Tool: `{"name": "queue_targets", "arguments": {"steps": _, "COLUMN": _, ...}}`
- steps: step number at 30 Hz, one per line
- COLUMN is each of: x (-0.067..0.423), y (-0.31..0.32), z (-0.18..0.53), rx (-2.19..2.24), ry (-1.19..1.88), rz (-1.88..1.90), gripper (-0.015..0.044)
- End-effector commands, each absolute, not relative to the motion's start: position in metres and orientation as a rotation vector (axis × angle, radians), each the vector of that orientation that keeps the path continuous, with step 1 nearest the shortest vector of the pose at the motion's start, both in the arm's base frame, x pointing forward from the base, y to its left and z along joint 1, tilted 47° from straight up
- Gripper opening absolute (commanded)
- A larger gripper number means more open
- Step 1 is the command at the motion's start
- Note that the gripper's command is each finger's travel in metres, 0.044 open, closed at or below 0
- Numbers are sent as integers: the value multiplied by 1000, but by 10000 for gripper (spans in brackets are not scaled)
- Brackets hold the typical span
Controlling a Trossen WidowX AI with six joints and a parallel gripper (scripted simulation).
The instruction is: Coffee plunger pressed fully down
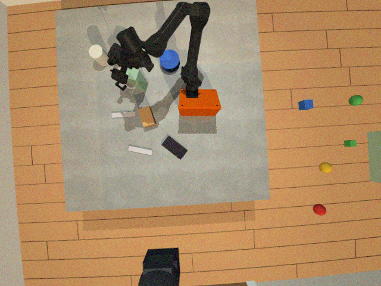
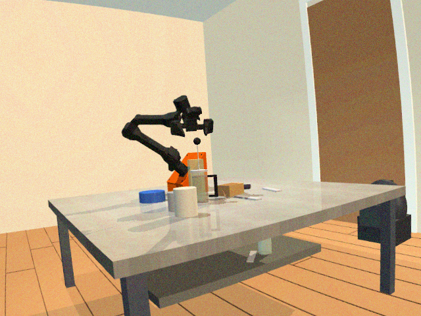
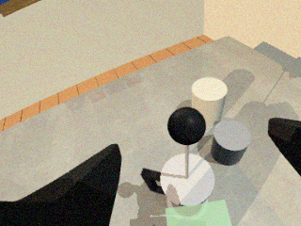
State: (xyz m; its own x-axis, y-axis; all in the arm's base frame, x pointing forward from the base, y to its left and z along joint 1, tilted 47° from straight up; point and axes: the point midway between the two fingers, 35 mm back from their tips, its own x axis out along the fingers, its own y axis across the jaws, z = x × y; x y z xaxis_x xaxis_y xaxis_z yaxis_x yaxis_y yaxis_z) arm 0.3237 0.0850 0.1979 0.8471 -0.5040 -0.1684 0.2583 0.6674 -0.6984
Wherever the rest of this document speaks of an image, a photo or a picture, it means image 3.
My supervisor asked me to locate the cream cylinder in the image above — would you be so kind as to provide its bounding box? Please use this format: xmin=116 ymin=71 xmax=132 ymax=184
xmin=191 ymin=76 xmax=229 ymax=127

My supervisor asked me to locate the grey cylinder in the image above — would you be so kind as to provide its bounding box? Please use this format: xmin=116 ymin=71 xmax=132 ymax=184
xmin=211 ymin=121 xmax=251 ymax=166

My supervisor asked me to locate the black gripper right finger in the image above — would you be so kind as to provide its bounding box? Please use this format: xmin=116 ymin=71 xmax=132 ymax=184
xmin=267 ymin=118 xmax=301 ymax=176

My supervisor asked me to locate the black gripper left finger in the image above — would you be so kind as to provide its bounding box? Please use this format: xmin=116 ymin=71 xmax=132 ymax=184
xmin=0 ymin=144 xmax=121 ymax=226

